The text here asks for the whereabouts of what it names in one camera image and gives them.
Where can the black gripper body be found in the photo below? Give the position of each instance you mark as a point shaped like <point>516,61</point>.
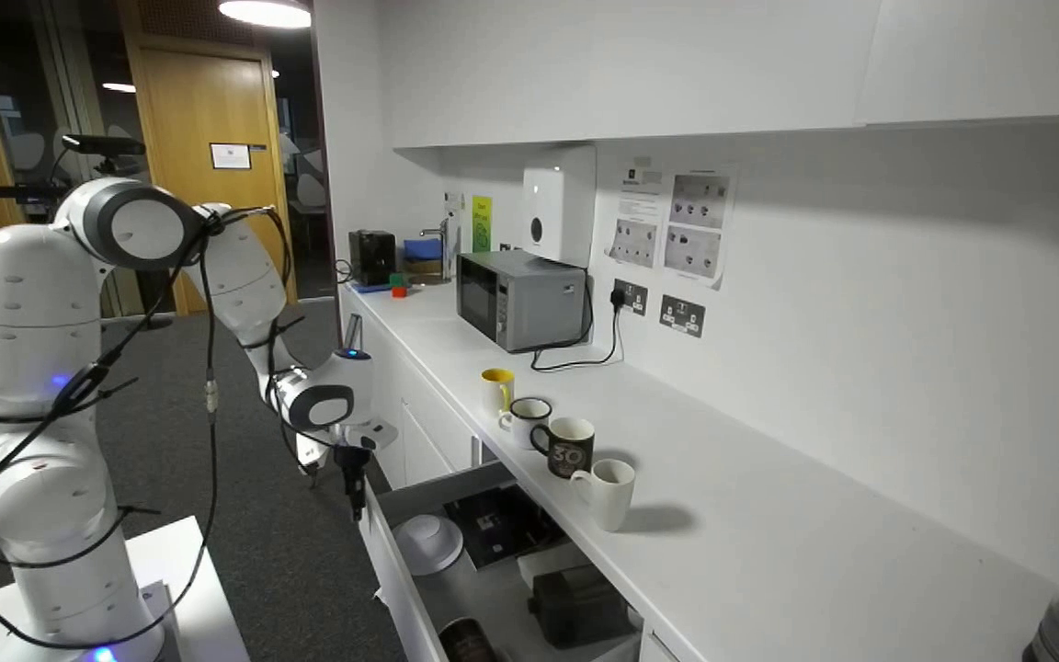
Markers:
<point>350,461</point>

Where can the white drawer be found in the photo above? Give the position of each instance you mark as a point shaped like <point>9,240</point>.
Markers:
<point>494,595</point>

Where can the white robot base table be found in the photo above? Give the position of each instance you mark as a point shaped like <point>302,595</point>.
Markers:
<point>194,602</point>

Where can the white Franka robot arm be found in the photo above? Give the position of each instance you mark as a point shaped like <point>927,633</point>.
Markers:
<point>33,318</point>

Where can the white bowl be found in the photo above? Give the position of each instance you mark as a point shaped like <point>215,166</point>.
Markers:
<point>428,546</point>

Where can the flat black box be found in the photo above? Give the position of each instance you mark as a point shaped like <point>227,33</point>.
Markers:
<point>503,524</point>

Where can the yellow mug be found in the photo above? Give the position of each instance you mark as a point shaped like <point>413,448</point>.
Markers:
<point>497,386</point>

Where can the small red item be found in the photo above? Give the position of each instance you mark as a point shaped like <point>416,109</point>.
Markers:
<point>400,289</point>

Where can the dark round item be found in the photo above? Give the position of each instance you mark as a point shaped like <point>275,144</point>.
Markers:
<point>472,641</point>

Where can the white mug with dark rim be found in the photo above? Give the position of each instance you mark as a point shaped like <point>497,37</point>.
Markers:
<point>530,412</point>

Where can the black coffee machine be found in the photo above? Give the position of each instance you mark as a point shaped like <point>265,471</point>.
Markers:
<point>372,258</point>

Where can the black mug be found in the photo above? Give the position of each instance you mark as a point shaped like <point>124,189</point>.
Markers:
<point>569,451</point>

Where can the blue box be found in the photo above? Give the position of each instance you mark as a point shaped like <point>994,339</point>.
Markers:
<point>426,249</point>

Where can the silver microwave oven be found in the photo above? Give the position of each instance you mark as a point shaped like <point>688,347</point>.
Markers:
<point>516,304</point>

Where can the chunky black object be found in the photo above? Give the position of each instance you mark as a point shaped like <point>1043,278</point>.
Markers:
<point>582,608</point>

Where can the white paper towel dispenser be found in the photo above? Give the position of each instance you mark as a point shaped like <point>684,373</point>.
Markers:
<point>542,216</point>

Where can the white door sign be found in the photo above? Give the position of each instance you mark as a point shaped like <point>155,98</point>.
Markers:
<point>231,156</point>

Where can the wooden door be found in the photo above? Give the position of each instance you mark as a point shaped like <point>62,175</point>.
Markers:
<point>199,98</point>

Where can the round ceiling light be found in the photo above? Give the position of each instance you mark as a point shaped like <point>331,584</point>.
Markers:
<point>265,14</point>

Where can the white upper cabinets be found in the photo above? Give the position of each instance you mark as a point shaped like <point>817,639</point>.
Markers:
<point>677,61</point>

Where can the green wall notice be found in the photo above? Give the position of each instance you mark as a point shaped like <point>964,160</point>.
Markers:
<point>484,227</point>

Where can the steel double wall socket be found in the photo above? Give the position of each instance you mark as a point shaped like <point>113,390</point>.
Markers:
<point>683,318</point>
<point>634,298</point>

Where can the tall white wall notice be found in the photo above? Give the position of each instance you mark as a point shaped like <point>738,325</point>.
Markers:
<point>636,221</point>

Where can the small wall notice sheet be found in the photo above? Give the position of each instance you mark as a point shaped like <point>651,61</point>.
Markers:
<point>701,200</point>
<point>694,253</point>

